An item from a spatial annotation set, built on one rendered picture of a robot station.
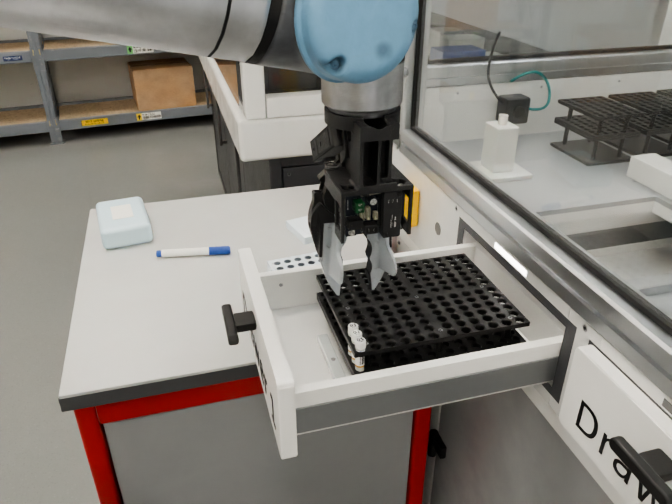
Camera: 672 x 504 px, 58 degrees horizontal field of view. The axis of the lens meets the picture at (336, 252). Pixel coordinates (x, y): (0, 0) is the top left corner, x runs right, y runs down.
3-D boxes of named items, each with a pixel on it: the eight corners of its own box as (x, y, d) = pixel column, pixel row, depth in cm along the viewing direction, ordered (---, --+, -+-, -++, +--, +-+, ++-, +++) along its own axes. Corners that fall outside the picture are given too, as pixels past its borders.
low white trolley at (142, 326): (144, 687, 119) (57, 396, 82) (143, 451, 171) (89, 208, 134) (418, 607, 132) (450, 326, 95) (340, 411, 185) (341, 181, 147)
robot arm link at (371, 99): (311, 53, 56) (393, 48, 58) (313, 102, 59) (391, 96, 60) (333, 71, 50) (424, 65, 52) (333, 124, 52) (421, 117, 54)
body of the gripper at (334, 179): (337, 250, 57) (337, 126, 51) (315, 213, 64) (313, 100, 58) (413, 240, 59) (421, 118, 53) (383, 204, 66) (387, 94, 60)
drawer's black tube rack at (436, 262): (353, 396, 71) (354, 353, 67) (316, 313, 85) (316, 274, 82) (522, 363, 76) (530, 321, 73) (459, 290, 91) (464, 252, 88)
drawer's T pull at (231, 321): (229, 348, 69) (228, 338, 68) (221, 312, 75) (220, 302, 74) (260, 343, 70) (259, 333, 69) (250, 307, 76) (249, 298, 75)
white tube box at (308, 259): (281, 303, 101) (280, 284, 99) (268, 279, 108) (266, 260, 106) (350, 289, 105) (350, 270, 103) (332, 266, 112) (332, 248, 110)
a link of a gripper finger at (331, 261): (324, 318, 62) (336, 239, 58) (310, 288, 67) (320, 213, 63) (352, 317, 63) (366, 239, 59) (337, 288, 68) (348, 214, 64)
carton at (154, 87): (138, 112, 416) (131, 70, 403) (133, 100, 442) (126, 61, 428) (197, 105, 430) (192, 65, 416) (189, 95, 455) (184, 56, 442)
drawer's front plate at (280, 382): (282, 462, 64) (277, 384, 59) (243, 312, 89) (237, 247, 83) (298, 459, 65) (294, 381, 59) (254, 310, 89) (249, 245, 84)
